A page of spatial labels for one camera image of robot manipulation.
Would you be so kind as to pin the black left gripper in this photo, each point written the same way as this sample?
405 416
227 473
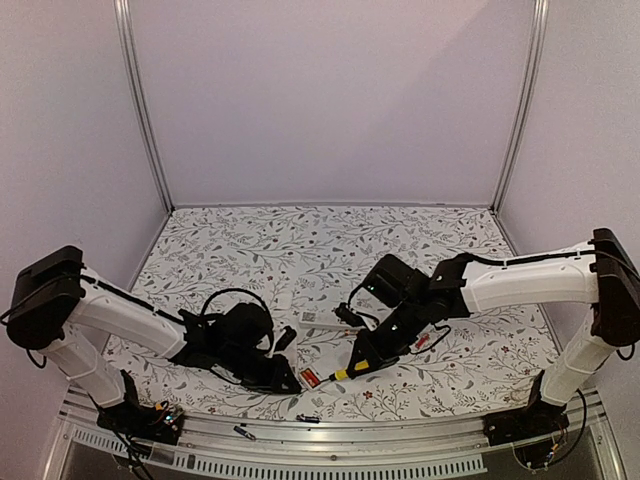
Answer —
272 383

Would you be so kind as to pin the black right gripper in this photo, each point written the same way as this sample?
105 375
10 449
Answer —
363 349

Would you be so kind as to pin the yellow handled screwdriver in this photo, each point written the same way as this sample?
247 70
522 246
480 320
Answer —
359 369

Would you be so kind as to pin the white remote control with batteries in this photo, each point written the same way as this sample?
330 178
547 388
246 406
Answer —
322 320

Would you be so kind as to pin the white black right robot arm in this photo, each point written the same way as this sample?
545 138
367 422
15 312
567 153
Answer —
596 273

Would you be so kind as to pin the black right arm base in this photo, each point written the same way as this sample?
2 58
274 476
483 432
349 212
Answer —
524 423

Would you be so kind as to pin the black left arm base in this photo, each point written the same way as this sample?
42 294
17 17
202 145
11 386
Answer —
162 423

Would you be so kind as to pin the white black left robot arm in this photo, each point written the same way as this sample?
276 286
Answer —
58 293

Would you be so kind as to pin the red loose battery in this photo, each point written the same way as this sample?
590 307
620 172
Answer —
423 341

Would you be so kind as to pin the floral patterned table mat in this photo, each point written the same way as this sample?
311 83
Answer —
310 259

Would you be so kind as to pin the dark battery on rail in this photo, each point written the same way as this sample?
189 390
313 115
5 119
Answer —
307 419

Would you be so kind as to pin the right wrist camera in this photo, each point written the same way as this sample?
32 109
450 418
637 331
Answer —
356 319

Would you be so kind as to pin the blue battery on rail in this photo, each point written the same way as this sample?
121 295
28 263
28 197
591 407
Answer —
244 433

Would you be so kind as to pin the aluminium front rail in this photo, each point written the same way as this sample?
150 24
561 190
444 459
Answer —
427 448

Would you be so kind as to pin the right aluminium frame post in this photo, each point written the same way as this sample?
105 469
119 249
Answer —
525 99

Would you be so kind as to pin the aluminium frame post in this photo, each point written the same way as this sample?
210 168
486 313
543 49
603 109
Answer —
525 99
124 25

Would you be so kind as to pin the left aluminium frame post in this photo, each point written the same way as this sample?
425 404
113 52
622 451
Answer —
124 25

